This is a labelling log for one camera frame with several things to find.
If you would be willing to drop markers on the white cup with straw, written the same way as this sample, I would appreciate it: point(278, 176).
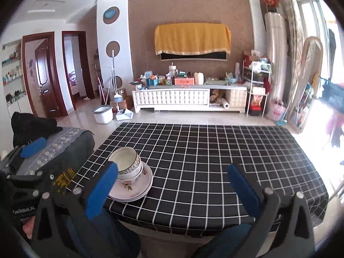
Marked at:
point(172, 72)

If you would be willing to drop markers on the person's leg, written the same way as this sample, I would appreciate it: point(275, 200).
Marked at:
point(231, 236)
point(123, 236)

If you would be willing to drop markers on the person's left hand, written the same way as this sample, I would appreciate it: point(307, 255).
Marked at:
point(28, 227)

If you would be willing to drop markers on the patterned curtain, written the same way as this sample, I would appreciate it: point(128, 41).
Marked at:
point(291, 32)

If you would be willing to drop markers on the white plate with pink flowers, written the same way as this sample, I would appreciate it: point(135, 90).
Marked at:
point(142, 192)

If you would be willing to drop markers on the blue patterned rim bowl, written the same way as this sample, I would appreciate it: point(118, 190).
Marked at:
point(125, 161)

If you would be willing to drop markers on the white bowl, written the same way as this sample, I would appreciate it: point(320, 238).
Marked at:
point(133, 178)

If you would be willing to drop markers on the white mop bucket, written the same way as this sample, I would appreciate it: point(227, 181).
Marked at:
point(102, 114)

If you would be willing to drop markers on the dark red wooden door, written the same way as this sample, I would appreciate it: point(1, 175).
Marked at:
point(43, 72)

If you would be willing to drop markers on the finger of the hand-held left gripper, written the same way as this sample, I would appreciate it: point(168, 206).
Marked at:
point(32, 146)
point(27, 178)

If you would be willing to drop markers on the pink bag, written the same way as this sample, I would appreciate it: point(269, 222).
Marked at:
point(275, 111)

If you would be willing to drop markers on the black cloth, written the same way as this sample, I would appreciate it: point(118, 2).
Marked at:
point(32, 126)

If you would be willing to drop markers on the grey chair cover cloth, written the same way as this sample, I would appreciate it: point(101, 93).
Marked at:
point(53, 153)

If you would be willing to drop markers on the white tufted television cabinet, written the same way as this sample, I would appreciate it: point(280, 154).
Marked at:
point(172, 96)

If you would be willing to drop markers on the black checked tablecloth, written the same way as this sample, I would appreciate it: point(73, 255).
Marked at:
point(201, 153)

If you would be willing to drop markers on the person's left leg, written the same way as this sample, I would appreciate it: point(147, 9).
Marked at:
point(123, 236)

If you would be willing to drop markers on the dark red door frame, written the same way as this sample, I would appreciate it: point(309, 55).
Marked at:
point(88, 67)

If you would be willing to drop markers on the yellow cloth cover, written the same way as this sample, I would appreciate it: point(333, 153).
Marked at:
point(192, 37)

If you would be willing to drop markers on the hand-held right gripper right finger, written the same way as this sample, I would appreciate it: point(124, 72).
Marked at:
point(244, 190)

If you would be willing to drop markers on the white plastic jug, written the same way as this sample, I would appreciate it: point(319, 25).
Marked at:
point(199, 78)

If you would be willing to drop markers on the white paper roll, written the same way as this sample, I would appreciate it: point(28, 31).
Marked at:
point(224, 104)

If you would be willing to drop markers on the orange artificial flowers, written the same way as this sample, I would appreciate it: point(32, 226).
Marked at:
point(271, 0)

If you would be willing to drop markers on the white plate with brown flower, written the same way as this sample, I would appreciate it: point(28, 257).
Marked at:
point(129, 186)

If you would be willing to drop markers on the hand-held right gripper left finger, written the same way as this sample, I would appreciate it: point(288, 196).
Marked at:
point(102, 190)

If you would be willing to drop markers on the cream bowl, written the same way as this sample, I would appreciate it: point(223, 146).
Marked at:
point(135, 170)

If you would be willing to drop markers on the orange box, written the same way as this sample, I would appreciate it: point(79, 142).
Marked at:
point(184, 81)

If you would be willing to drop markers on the wall shelves with small things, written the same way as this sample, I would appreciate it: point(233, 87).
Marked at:
point(12, 75)

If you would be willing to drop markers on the standing air conditioner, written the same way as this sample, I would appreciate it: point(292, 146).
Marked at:
point(275, 59)

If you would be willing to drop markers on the broom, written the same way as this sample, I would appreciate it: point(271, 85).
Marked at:
point(117, 98)

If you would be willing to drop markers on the blue plastic basket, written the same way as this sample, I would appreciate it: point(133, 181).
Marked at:
point(332, 94)

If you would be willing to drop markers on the white dustpan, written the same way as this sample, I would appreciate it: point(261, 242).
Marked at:
point(124, 115)

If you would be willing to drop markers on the person's right leg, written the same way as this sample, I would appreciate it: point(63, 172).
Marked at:
point(231, 236)

